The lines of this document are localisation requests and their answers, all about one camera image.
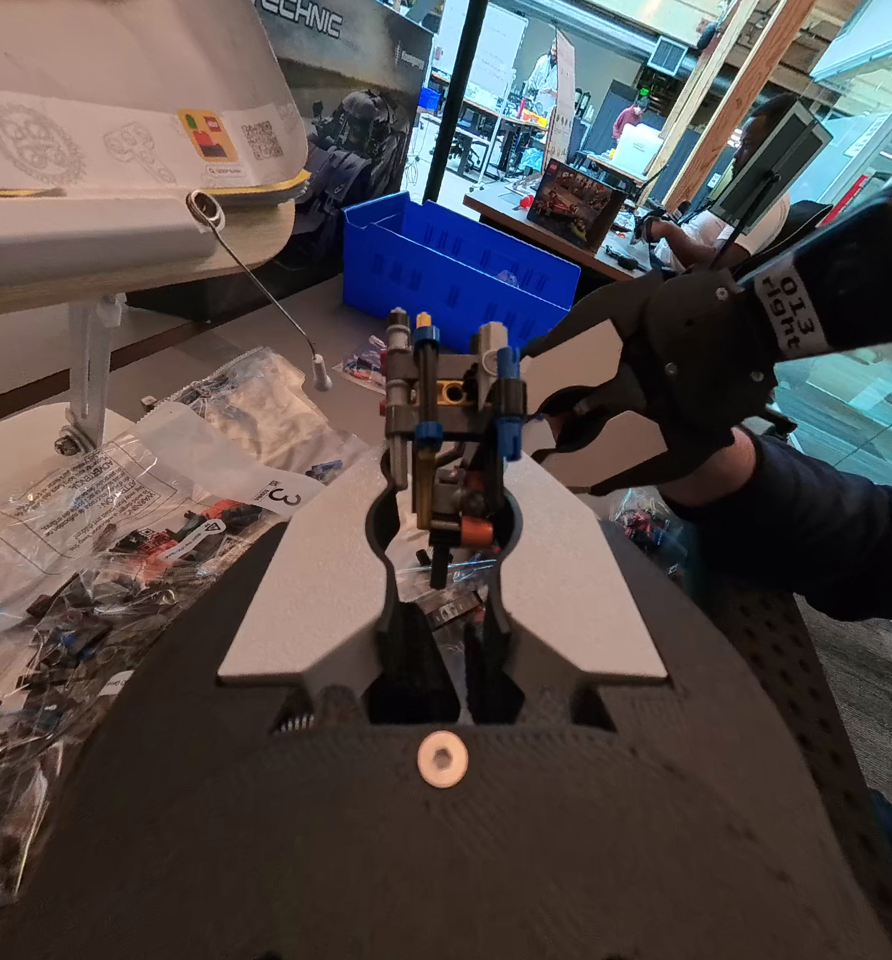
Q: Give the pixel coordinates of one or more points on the person's right forearm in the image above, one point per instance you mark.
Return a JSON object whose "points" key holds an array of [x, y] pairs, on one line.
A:
{"points": [[828, 525]]}

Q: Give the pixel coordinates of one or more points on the black perforated board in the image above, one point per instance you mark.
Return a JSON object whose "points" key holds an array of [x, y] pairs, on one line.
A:
{"points": [[813, 712]]}

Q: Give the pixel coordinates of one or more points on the partly built black lego assembly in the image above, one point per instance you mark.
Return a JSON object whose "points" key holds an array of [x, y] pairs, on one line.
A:
{"points": [[446, 405]]}

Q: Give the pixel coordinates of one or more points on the brown cardboard sheet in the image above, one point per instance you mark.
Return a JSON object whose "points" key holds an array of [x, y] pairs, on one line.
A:
{"points": [[560, 97]]}

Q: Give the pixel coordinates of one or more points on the large white-label lego parts bag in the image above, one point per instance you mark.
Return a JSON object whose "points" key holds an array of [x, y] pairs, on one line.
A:
{"points": [[78, 540]]}

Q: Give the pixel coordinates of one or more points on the wooden office desk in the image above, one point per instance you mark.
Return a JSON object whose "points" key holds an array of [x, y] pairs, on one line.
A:
{"points": [[506, 217]]}

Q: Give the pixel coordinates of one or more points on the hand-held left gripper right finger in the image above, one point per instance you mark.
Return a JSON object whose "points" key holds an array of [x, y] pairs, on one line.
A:
{"points": [[581, 600]]}

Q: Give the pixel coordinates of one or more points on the grey monitor on black pole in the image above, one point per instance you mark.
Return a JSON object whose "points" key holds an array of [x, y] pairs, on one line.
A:
{"points": [[776, 165]]}

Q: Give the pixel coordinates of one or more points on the lego instruction booklet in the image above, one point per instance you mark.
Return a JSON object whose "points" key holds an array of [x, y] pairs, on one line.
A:
{"points": [[115, 97]]}

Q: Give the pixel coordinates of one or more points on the small bag of lego parts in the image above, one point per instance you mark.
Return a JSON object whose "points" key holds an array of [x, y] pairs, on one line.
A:
{"points": [[645, 525]]}

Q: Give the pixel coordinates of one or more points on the wooden post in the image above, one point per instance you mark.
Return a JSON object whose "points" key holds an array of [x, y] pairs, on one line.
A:
{"points": [[716, 90]]}

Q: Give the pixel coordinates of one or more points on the black lego set box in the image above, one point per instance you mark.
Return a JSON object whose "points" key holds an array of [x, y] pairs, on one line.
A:
{"points": [[356, 112]]}

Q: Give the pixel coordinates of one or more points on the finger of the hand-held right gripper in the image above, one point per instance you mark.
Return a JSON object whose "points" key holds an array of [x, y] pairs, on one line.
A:
{"points": [[611, 450], [581, 356]]}

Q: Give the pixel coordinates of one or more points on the black office chair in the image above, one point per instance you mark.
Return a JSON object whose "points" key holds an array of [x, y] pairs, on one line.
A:
{"points": [[798, 225]]}

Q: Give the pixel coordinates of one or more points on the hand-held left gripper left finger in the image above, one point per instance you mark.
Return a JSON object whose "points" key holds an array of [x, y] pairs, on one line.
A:
{"points": [[303, 600]]}

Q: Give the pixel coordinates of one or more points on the blue plastic bin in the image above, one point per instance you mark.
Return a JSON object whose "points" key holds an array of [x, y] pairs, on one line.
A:
{"points": [[431, 262]]}

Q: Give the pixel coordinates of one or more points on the small lego set box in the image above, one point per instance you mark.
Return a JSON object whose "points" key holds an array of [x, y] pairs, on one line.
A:
{"points": [[573, 202]]}

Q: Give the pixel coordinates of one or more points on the white board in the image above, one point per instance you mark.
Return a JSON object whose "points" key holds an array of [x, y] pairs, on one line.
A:
{"points": [[498, 37]]}

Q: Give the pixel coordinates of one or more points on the black steel column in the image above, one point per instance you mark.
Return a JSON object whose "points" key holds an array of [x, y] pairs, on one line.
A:
{"points": [[453, 97]]}

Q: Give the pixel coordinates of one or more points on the small bag of blue parts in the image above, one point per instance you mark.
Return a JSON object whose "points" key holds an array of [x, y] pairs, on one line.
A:
{"points": [[363, 367]]}

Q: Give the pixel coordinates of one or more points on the person's right hand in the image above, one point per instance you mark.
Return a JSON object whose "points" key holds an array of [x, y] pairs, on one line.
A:
{"points": [[716, 472]]}

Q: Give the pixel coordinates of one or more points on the clear bag of pale parts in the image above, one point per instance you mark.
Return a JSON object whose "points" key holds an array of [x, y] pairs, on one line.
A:
{"points": [[250, 405]]}

